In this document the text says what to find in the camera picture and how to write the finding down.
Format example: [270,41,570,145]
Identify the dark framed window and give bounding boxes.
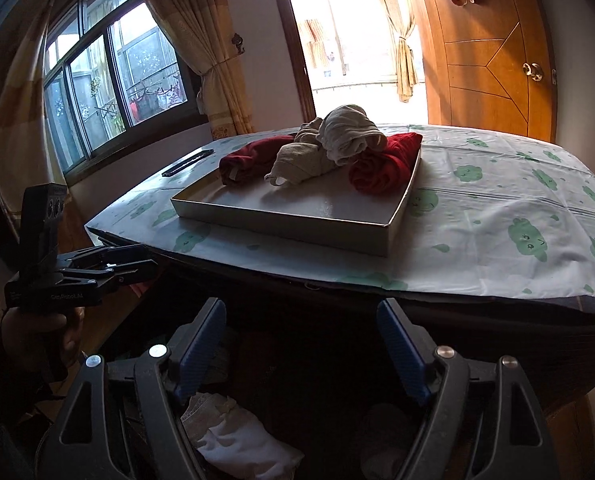
[42,0,200,181]

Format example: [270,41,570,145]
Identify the yellow window curtain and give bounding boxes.
[124,0,255,141]
[0,0,73,231]

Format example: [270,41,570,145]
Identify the beige cardboard tray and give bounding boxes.
[170,132,424,259]

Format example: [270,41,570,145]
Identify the cream underwear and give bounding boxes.
[322,105,388,165]
[181,392,238,428]

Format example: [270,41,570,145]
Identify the tan underwear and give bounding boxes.
[294,117,328,146]

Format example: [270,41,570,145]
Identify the dark red underwear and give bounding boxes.
[220,135,295,187]

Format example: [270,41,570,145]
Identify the yellow balcony curtain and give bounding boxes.
[365,0,421,103]

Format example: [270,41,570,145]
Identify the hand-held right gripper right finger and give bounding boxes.
[376,298,561,480]

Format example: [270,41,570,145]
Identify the bright red underwear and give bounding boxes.
[348,132,424,196]

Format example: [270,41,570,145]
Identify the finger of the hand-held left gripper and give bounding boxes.
[57,259,159,288]
[54,244,147,268]

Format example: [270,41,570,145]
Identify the brown door frame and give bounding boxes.
[267,0,318,123]

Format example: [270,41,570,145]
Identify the brown wooden door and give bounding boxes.
[417,0,558,143]

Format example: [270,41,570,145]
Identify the laundry outside window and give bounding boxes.
[127,82,187,121]

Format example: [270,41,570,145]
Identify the beige underwear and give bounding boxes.
[264,142,338,187]

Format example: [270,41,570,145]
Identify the orange hanging laundry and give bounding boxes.
[297,19,338,68]

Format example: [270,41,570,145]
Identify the person's left hand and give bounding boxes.
[1,305,85,383]

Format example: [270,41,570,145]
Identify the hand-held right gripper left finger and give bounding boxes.
[41,297,227,480]

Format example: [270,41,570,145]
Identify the black phone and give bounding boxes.
[161,148,214,178]

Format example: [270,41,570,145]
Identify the table with patterned cloth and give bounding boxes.
[84,124,595,303]

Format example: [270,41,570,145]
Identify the person's left forearm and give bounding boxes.
[0,330,73,461]

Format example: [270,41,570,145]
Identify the white underwear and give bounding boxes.
[194,407,305,480]

